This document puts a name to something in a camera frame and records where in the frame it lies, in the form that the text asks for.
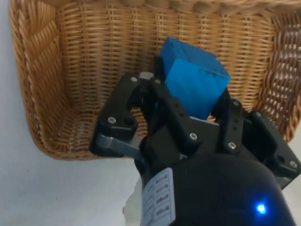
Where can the blue cube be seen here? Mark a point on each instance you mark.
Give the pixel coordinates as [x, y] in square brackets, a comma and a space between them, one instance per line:
[195, 80]

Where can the wicker basket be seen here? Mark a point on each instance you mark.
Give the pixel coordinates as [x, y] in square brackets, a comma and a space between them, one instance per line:
[98, 58]

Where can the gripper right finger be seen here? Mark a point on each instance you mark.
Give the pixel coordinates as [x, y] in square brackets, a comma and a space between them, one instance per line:
[254, 131]

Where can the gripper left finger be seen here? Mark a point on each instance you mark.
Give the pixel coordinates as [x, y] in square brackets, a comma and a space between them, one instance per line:
[122, 110]

